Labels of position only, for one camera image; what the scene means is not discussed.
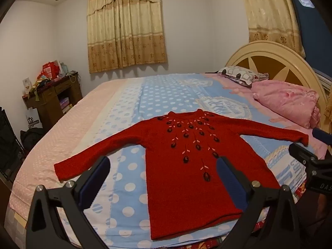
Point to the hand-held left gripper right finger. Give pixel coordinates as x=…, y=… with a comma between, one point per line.
x=230, y=181

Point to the white card box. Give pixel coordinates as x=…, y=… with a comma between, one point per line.
x=27, y=85

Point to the black bag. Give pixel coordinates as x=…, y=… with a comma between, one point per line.
x=32, y=137

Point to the brown wooden desk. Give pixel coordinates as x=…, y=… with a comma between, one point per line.
x=49, y=103

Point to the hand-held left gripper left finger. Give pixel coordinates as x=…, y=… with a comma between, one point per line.
x=94, y=181

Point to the pink folded quilt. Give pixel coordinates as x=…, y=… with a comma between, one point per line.
x=288, y=101

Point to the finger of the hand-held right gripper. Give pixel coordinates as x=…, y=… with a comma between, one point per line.
x=311, y=160
x=323, y=136

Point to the patterned grey white pillow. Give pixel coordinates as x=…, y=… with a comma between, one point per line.
x=240, y=75

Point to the red patterned blanket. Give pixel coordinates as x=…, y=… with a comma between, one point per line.
x=299, y=190

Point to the green yellow cloth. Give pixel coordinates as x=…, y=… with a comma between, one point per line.
x=37, y=85

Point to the narrow beige patterned curtain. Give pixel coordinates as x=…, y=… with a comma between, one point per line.
x=269, y=13

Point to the red knitted embroidered sweater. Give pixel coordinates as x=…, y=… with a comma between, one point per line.
x=181, y=186

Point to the stack of books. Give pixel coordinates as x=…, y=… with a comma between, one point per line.
x=65, y=105

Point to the red gift bag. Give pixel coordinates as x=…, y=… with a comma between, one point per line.
x=50, y=70

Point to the wide beige patterned curtain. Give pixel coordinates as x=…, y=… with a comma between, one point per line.
x=127, y=31

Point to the black folding frame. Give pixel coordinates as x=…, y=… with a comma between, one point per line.
x=9, y=145

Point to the polka dot bed sheet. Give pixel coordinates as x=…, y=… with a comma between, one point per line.
x=155, y=96

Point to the cream wooden headboard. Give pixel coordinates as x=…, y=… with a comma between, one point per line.
x=285, y=64

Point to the clear plastic bottle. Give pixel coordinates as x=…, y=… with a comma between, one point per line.
x=63, y=68

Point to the dark window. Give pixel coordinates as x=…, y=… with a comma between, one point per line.
x=313, y=31

